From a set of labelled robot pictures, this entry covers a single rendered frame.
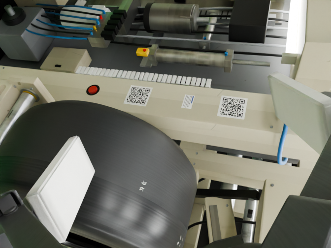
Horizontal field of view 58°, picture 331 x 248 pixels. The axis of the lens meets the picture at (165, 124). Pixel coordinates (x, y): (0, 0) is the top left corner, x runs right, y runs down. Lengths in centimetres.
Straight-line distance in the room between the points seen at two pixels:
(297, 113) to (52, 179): 13
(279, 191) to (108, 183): 60
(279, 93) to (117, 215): 49
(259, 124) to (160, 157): 30
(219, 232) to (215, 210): 8
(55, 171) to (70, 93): 88
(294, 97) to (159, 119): 74
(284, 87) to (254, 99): 72
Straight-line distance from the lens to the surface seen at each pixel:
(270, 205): 102
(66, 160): 18
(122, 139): 66
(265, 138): 86
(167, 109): 88
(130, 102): 93
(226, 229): 113
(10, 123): 96
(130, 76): 101
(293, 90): 17
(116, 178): 63
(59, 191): 17
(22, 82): 98
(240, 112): 86
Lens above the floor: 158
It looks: 16 degrees down
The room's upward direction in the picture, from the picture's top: 98 degrees clockwise
